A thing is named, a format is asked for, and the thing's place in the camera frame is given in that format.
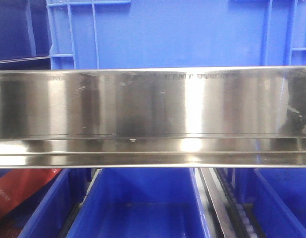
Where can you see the metal roller track rail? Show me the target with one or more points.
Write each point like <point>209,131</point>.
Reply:
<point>225,216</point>

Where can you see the blue lower left bin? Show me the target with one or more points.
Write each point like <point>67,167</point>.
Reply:
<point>68,189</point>

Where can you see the large blue upper crate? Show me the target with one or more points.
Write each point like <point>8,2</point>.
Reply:
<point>103,34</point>

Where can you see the blue lower middle bin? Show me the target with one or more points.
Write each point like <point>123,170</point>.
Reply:
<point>142,203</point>

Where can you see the dark blue upper left crate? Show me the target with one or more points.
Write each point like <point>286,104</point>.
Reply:
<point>24,29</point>

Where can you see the blue lower right bin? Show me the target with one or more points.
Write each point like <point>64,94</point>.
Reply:
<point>278,197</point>

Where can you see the blue bin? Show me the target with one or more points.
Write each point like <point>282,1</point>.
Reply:
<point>278,197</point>
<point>68,189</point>
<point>142,203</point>

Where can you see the stainless steel shelf beam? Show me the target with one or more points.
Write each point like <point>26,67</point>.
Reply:
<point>159,117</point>

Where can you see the red package in bin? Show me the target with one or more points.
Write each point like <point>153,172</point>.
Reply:
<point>18,185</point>

